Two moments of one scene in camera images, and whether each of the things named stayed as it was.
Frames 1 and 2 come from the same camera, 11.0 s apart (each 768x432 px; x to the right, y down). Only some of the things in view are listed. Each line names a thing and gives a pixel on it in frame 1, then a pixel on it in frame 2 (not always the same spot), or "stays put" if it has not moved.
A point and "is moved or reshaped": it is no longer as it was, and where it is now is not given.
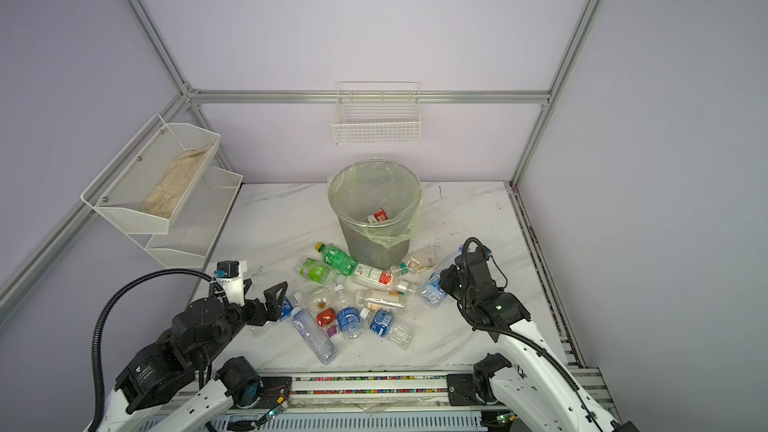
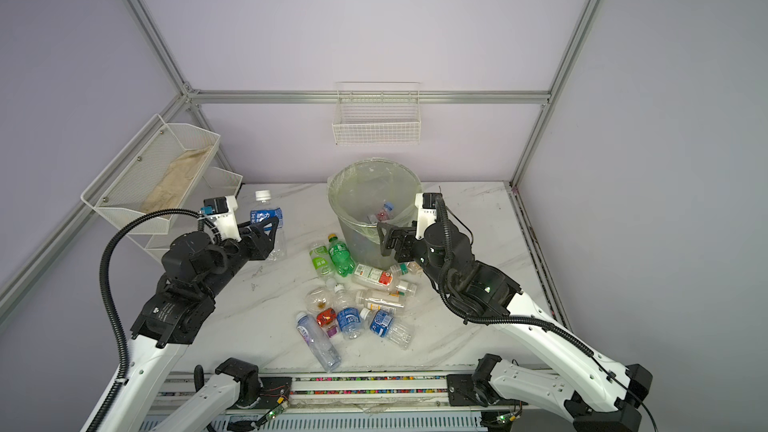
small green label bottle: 316,271 to 322,262
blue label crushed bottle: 385,324 stays put
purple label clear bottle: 313,335 is moved or reshaped
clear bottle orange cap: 374,294 stays put
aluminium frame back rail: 365,96 stays put
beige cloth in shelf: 164,197 stays put
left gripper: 273,308 to 255,241
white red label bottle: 370,275 stays put
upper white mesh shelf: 155,177 stays put
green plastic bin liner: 377,194 stays put
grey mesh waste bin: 376,202 stays put
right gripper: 445,279 to 402,237
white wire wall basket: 378,113 stays put
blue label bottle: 287,305 to 266,211
